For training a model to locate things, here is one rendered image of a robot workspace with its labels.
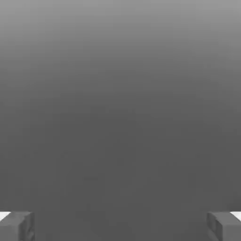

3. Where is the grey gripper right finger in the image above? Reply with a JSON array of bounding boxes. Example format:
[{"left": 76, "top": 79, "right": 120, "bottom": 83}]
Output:
[{"left": 206, "top": 211, "right": 241, "bottom": 241}]

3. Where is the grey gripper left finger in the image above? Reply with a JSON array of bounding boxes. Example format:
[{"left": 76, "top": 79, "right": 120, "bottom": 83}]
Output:
[{"left": 0, "top": 211, "right": 36, "bottom": 241}]

